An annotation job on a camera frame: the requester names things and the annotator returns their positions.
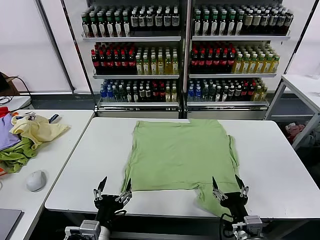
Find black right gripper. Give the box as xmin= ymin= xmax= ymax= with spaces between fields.
xmin=212 ymin=174 xmax=250 ymax=221

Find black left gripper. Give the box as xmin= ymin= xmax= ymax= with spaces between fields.
xmin=93 ymin=176 xmax=133 ymax=227

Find light green polo shirt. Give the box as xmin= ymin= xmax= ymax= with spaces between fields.
xmin=120 ymin=119 xmax=241 ymax=222

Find white computer mouse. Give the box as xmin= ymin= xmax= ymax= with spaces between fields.
xmin=25 ymin=169 xmax=48 ymax=193

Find pink crumpled cloth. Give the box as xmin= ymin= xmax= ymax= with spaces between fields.
xmin=285 ymin=121 xmax=308 ymax=144

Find pale yellow shirt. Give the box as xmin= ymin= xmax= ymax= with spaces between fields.
xmin=9 ymin=115 xmax=72 ymax=151

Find blue and white object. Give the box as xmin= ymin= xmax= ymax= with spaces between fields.
xmin=48 ymin=113 xmax=63 ymax=124

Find grey crumpled cloth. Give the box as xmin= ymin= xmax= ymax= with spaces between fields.
xmin=307 ymin=124 xmax=320 ymax=147

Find crumpled olive green garment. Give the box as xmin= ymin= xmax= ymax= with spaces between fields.
xmin=0 ymin=136 xmax=39 ymax=174

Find grey laptop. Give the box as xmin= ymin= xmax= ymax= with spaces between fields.
xmin=0 ymin=207 xmax=25 ymax=240

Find purple garment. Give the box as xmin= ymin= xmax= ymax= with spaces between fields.
xmin=0 ymin=113 xmax=23 ymax=151

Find green cap yellow bottle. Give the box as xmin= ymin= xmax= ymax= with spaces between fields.
xmin=271 ymin=55 xmax=280 ymax=74
xmin=233 ymin=54 xmax=242 ymax=74
xmin=256 ymin=54 xmax=265 ymax=74
xmin=241 ymin=54 xmax=250 ymax=74
xmin=249 ymin=54 xmax=257 ymax=74
xmin=264 ymin=54 xmax=272 ymax=74

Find red cap cola bottle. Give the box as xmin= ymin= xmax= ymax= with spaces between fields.
xmin=227 ymin=49 xmax=236 ymax=73
xmin=205 ymin=49 xmax=214 ymax=73
xmin=113 ymin=49 xmax=121 ymax=75
xmin=198 ymin=49 xmax=206 ymax=73
xmin=120 ymin=49 xmax=128 ymax=75
xmin=91 ymin=49 xmax=99 ymax=75
xmin=220 ymin=49 xmax=229 ymax=73
xmin=98 ymin=49 xmax=106 ymax=75
xmin=213 ymin=49 xmax=221 ymax=73
xmin=190 ymin=49 xmax=199 ymax=73
xmin=105 ymin=49 xmax=113 ymax=75
xmin=127 ymin=49 xmax=136 ymax=75

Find brown cardboard box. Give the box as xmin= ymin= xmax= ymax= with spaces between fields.
xmin=0 ymin=71 xmax=21 ymax=96

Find metal shelf unit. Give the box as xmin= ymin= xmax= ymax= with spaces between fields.
xmin=186 ymin=0 xmax=319 ymax=120
xmin=61 ymin=0 xmax=189 ymax=120

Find green cap dark bottle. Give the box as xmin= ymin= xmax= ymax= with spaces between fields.
xmin=122 ymin=11 xmax=131 ymax=37
xmin=235 ymin=10 xmax=244 ymax=35
xmin=97 ymin=12 xmax=105 ymax=38
xmin=114 ymin=11 xmax=122 ymax=38
xmin=201 ymin=10 xmax=210 ymax=36
xmin=105 ymin=11 xmax=114 ymax=38
xmin=193 ymin=10 xmax=202 ymax=36
xmin=218 ymin=10 xmax=227 ymax=36
xmin=210 ymin=10 xmax=219 ymax=36
xmin=227 ymin=10 xmax=236 ymax=36
xmin=82 ymin=12 xmax=91 ymax=38
xmin=90 ymin=12 xmax=98 ymax=38

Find beige label dark bottle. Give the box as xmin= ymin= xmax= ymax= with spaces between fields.
xmin=244 ymin=10 xmax=253 ymax=35
xmin=252 ymin=10 xmax=261 ymax=35

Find white label black bottle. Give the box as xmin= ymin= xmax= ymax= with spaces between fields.
xmin=171 ymin=9 xmax=180 ymax=31
xmin=145 ymin=10 xmax=154 ymax=31
xmin=155 ymin=9 xmax=164 ymax=31
xmin=163 ymin=9 xmax=172 ymax=31
xmin=130 ymin=10 xmax=139 ymax=31
xmin=138 ymin=10 xmax=146 ymax=31

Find grey label dark bottle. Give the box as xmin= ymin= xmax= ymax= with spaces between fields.
xmin=269 ymin=10 xmax=278 ymax=35
xmin=277 ymin=10 xmax=286 ymax=35
xmin=261 ymin=10 xmax=270 ymax=35
xmin=285 ymin=10 xmax=294 ymax=34

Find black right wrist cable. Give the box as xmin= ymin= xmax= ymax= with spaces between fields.
xmin=219 ymin=213 xmax=234 ymax=238

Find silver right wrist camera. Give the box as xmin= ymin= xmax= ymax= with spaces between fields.
xmin=243 ymin=216 xmax=263 ymax=232

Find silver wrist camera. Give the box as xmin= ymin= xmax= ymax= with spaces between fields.
xmin=79 ymin=219 xmax=101 ymax=236
xmin=243 ymin=216 xmax=263 ymax=232

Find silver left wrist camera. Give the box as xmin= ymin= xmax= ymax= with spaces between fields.
xmin=79 ymin=219 xmax=101 ymax=236

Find white metal frame table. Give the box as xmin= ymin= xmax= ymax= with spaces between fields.
xmin=264 ymin=73 xmax=320 ymax=151

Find thin black cable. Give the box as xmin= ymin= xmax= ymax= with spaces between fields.
xmin=13 ymin=75 xmax=33 ymax=98

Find black diagonal frame pole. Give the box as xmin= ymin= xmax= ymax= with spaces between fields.
xmin=34 ymin=0 xmax=77 ymax=95

